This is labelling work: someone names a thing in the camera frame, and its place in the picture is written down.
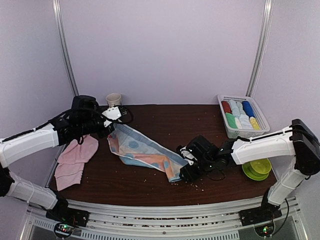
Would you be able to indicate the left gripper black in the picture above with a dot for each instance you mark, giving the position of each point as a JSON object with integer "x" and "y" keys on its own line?
{"x": 107, "y": 131}

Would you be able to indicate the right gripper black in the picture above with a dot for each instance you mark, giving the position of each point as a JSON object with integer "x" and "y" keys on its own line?
{"x": 189, "y": 175}

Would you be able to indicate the green rolled towel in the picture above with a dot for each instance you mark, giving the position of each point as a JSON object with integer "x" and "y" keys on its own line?
{"x": 231, "y": 120}

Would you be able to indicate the yellow rolled towel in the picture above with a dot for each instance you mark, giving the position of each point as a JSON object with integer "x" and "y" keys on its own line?
{"x": 254, "y": 123}

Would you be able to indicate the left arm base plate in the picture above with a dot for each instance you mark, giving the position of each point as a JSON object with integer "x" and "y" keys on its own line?
{"x": 71, "y": 216}

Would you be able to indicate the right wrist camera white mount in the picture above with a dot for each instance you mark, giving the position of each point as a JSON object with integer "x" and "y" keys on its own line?
{"x": 185, "y": 154}

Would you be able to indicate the pink towel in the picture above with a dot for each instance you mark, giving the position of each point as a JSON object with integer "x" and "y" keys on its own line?
{"x": 72, "y": 160}

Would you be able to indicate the beige ceramic mug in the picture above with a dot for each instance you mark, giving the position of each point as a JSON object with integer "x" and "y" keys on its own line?
{"x": 113, "y": 99}

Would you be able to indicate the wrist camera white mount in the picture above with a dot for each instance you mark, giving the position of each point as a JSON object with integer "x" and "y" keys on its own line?
{"x": 185, "y": 154}
{"x": 114, "y": 115}

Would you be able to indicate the right circuit board with leds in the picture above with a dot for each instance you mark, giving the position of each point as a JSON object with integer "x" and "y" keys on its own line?
{"x": 265, "y": 230}

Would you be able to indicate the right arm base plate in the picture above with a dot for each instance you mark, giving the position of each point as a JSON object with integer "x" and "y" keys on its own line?
{"x": 258, "y": 215}

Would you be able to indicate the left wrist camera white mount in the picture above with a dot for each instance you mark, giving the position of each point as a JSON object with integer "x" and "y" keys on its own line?
{"x": 114, "y": 115}

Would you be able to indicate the aluminium front rail frame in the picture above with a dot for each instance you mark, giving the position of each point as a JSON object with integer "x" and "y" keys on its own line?
{"x": 217, "y": 221}

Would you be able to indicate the white plastic basket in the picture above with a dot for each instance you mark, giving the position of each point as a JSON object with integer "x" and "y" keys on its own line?
{"x": 234, "y": 133}

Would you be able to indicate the left circuit board with leds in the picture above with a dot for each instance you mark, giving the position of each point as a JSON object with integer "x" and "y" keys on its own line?
{"x": 62, "y": 230}

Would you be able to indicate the right aluminium frame post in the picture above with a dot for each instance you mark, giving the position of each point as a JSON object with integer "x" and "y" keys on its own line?
{"x": 261, "y": 48}

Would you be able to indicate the circuit board with leds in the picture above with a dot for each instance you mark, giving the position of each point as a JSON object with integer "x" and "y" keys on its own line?
{"x": 265, "y": 230}
{"x": 62, "y": 230}

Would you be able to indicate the left aluminium frame post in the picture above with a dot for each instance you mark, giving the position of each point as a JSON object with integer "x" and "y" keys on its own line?
{"x": 63, "y": 43}

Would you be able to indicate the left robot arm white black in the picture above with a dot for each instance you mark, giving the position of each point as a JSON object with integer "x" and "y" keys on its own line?
{"x": 85, "y": 117}

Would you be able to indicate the green plastic plate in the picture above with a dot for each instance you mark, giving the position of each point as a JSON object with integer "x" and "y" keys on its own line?
{"x": 253, "y": 175}

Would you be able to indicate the blue polka dot towel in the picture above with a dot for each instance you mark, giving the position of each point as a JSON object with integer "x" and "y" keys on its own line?
{"x": 135, "y": 149}

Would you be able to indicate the light blue rolled towel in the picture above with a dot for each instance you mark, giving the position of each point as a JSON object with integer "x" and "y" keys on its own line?
{"x": 236, "y": 108}

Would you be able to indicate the dark blue rolled towel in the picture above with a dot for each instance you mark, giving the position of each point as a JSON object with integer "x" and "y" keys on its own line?
{"x": 248, "y": 109}

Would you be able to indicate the white rolled towel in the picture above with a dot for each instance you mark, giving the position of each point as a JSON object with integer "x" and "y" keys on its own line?
{"x": 243, "y": 122}

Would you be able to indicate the green plastic bowl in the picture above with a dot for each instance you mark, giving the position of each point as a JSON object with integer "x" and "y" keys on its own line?
{"x": 260, "y": 167}

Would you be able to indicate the aluminium frame post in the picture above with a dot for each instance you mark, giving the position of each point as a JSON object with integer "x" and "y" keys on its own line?
{"x": 63, "y": 43}
{"x": 261, "y": 48}

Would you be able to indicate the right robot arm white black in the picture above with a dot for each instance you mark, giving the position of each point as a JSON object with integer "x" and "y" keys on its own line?
{"x": 296, "y": 140}

